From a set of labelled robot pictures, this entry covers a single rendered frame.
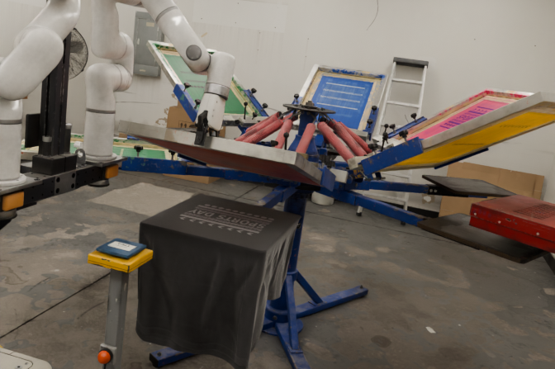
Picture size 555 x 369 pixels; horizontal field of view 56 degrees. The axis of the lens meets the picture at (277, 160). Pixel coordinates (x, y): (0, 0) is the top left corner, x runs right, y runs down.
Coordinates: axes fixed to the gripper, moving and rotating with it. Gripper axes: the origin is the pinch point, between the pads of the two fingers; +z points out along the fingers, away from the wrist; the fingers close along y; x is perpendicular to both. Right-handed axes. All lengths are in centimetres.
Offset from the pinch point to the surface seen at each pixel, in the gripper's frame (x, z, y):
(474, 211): 86, 2, -66
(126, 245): -11.7, 33.1, 12.6
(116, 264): -10.0, 37.7, 19.2
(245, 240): 13.3, 27.2, -17.8
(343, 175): 32, -4, -80
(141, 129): -21.2, -1.1, 1.9
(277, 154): 23.2, -0.7, 1.8
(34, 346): -102, 107, -84
